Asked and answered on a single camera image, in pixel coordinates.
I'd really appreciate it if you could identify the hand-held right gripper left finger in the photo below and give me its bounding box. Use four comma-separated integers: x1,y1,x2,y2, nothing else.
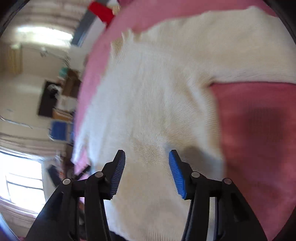
25,149,126,241

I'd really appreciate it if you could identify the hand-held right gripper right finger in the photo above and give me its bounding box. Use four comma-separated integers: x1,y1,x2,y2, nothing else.
168,149,267,241

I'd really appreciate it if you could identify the cream knit sweater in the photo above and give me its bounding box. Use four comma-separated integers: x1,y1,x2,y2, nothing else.
70,6,296,241

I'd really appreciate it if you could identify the blue wheeled chair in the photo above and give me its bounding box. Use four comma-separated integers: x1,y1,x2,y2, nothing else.
48,119,74,143

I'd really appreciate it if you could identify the pink fleece blanket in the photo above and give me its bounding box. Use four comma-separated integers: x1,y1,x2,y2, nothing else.
73,0,296,241

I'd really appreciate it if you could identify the wooden desk with white drawers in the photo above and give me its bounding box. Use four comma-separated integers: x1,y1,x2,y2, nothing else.
52,70,81,121

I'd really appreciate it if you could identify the pale patterned window curtain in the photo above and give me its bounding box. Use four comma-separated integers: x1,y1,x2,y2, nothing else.
0,132,58,158

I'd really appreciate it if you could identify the black monitor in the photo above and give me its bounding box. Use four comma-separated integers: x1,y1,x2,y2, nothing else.
38,80,62,118

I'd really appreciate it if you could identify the white and grey headboard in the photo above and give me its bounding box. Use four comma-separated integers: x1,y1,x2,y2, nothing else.
70,0,121,47

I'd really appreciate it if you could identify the red cloth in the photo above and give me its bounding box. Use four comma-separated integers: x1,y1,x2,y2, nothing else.
88,1,115,22

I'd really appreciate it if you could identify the ship print curtain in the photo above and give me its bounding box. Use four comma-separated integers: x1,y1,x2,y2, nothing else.
9,5,79,44

